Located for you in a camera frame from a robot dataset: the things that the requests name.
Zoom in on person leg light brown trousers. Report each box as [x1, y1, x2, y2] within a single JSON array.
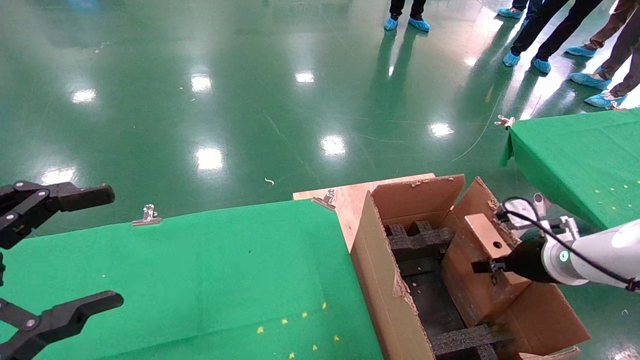
[[591, 0, 637, 51]]

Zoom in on large green table cloth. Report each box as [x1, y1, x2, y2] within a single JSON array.
[[0, 198, 384, 360]]

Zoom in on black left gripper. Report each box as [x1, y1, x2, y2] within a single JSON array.
[[0, 180, 125, 360]]

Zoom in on black camera cable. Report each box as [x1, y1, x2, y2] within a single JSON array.
[[498, 196, 640, 293]]

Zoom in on large open cardboard carton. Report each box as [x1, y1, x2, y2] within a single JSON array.
[[349, 173, 591, 360]]

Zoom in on black foam bar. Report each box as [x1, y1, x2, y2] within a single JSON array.
[[430, 324, 516, 360]]

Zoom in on person legs black trousers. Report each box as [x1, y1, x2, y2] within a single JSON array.
[[514, 0, 604, 62], [389, 0, 427, 20]]

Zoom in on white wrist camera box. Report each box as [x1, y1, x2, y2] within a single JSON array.
[[500, 197, 539, 231]]

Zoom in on person legs dark brown trousers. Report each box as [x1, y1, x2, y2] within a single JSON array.
[[600, 20, 640, 99]]

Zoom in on notched black foam block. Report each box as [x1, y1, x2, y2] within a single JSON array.
[[383, 219, 456, 262]]

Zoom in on small cardboard box with hole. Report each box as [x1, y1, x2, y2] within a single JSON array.
[[440, 213, 532, 327]]

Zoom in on black foam base sheet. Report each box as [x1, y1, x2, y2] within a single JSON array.
[[396, 257, 469, 342]]

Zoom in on silver camera mount bracket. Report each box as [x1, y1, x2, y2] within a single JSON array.
[[530, 192, 582, 246]]

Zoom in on person legs navy trousers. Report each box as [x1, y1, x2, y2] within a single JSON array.
[[512, 0, 545, 21]]

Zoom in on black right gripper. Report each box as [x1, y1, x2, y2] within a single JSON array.
[[471, 238, 549, 285]]

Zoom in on green cloth with clips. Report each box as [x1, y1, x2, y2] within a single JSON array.
[[499, 107, 640, 231]]

